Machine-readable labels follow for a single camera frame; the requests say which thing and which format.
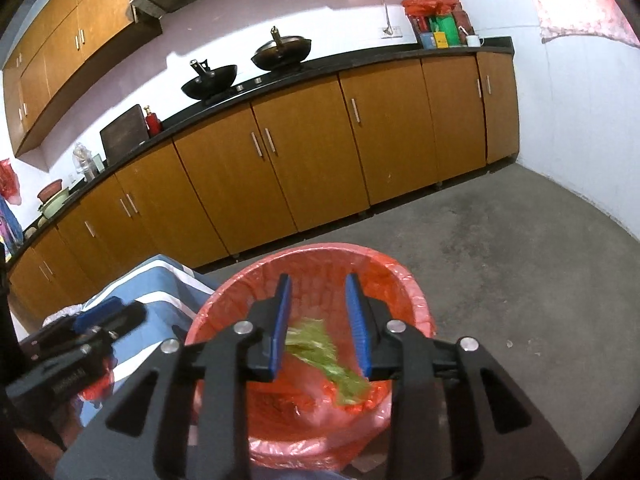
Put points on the lidded dark wok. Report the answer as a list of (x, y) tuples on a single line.
[(281, 52)]

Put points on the black wok with handle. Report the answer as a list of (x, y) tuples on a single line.
[(209, 82)]

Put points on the green box on counter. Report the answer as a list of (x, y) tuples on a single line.
[(445, 31)]

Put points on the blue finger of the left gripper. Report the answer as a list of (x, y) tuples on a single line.
[(121, 324), (97, 315)]

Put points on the wooden lower kitchen cabinets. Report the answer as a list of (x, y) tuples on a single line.
[(272, 163)]

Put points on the red bottle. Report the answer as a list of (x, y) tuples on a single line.
[(152, 122)]

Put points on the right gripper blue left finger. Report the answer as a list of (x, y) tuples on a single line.
[(270, 320)]

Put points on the red bag on counter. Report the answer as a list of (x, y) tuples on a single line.
[(428, 8)]

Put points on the clear jar on counter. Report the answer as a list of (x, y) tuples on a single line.
[(84, 162)]

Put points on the dark cutting board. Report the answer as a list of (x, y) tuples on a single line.
[(124, 134)]

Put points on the white mug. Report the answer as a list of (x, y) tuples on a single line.
[(474, 41)]

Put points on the wooden upper cabinets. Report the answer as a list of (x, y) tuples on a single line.
[(69, 46)]

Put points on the red plastic trash bin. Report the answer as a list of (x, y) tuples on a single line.
[(297, 421)]

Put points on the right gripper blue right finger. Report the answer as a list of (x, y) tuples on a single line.
[(367, 319)]

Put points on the green vegetable scrap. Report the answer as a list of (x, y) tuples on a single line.
[(310, 342)]

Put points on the stacked basins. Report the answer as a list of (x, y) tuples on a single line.
[(52, 198)]

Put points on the pink window curtain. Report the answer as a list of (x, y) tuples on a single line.
[(592, 18)]

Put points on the blue white striped tablecloth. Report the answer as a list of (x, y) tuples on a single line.
[(172, 295)]

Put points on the red hanging plastic bag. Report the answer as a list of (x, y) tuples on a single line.
[(9, 183)]

